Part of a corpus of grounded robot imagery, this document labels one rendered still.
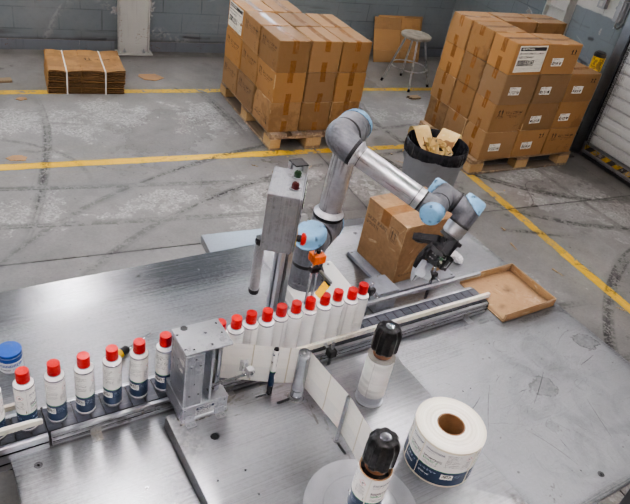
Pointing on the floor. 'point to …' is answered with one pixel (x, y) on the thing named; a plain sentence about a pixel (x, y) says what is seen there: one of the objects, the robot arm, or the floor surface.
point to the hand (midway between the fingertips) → (412, 276)
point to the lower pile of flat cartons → (83, 72)
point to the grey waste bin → (419, 171)
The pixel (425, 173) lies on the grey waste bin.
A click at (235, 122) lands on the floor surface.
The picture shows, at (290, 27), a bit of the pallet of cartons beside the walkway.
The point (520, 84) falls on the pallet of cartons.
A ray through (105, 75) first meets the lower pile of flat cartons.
